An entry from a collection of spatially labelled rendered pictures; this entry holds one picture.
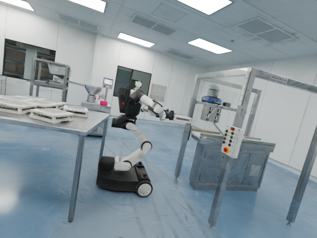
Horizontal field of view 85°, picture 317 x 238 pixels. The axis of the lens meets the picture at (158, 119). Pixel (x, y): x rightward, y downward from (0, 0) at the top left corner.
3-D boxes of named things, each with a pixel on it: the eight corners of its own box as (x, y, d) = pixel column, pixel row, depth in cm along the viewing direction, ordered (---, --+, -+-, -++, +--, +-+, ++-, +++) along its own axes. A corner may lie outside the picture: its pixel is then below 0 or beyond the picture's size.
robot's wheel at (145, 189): (137, 182, 201) (154, 182, 206) (136, 180, 205) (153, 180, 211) (135, 198, 204) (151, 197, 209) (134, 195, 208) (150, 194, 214)
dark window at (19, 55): (2, 75, 528) (4, 38, 513) (2, 75, 529) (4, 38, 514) (52, 84, 582) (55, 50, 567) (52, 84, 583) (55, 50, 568)
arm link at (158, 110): (165, 111, 194) (164, 107, 175) (160, 118, 193) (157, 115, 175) (158, 106, 196) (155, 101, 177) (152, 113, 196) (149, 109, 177)
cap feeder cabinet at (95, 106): (76, 136, 376) (81, 102, 366) (77, 130, 428) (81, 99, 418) (106, 139, 402) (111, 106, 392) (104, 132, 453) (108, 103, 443)
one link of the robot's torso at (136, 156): (118, 167, 211) (146, 140, 215) (117, 160, 230) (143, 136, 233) (127, 175, 216) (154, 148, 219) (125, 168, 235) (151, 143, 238)
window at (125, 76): (112, 96, 663) (117, 65, 648) (112, 96, 664) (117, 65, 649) (146, 101, 719) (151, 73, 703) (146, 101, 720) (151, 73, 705)
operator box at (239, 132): (232, 158, 149) (239, 129, 146) (220, 151, 165) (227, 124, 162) (237, 158, 151) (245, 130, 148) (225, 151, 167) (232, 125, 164)
